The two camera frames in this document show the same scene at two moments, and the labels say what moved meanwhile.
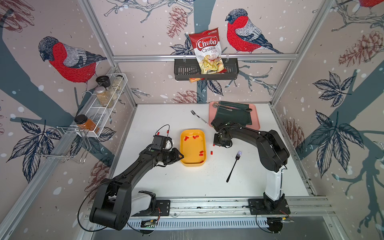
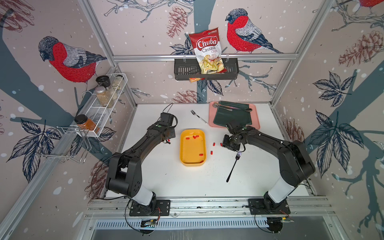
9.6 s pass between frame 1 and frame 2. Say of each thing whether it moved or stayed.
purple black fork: stayed
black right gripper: moved
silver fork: stayed
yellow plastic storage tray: stayed
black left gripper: moved
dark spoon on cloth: stayed
